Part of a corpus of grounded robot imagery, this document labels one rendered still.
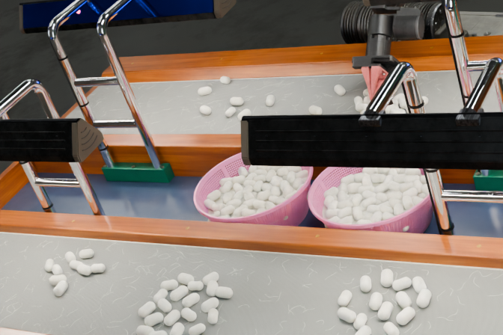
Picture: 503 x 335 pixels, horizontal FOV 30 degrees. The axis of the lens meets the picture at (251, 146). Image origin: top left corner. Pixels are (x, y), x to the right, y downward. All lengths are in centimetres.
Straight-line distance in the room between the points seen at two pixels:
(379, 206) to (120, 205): 72
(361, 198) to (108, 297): 54
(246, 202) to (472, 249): 55
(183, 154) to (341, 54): 49
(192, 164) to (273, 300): 64
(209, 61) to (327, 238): 98
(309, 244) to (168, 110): 85
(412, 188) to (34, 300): 80
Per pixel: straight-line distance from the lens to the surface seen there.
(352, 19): 259
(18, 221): 225
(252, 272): 181
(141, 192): 232
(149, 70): 272
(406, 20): 221
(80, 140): 174
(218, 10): 212
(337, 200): 195
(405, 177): 192
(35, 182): 220
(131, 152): 237
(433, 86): 222
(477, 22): 309
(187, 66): 265
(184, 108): 248
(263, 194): 201
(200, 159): 225
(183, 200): 222
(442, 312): 160
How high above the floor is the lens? 181
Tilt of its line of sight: 29 degrees down
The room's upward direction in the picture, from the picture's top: 20 degrees counter-clockwise
